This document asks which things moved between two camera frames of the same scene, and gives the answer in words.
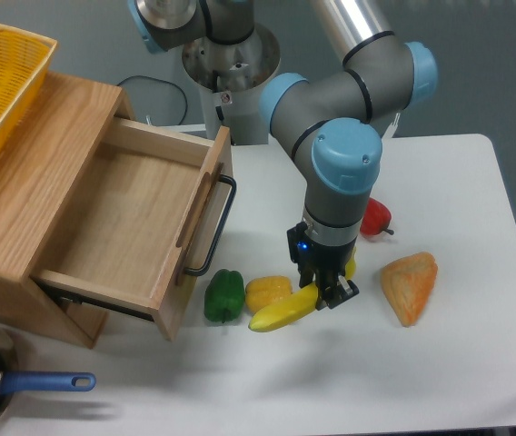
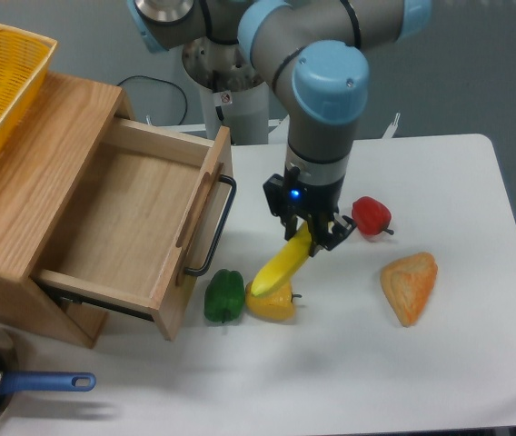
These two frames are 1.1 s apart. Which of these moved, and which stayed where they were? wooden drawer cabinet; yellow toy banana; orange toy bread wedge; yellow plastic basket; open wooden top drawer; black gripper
Moved: yellow toy banana; black gripper
Stayed: yellow plastic basket; orange toy bread wedge; open wooden top drawer; wooden drawer cabinet
